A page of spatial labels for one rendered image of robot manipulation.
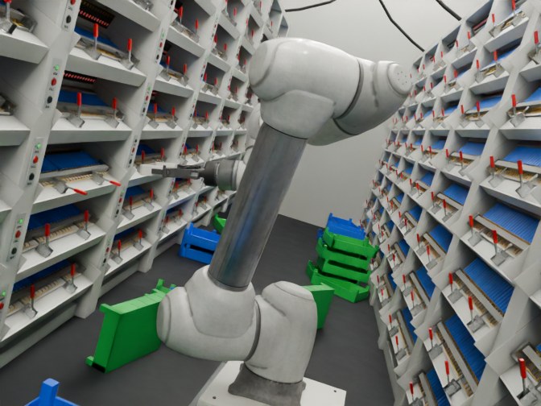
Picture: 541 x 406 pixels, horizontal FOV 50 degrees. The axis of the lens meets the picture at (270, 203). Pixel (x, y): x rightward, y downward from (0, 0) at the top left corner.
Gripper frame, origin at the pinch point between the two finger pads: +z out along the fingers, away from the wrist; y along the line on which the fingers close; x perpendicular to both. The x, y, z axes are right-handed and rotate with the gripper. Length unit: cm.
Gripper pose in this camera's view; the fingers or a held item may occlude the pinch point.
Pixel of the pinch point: (151, 168)
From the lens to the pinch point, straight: 177.2
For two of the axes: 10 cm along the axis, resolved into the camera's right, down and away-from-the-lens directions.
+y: 1.0, -1.2, 9.9
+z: -9.9, -0.9, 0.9
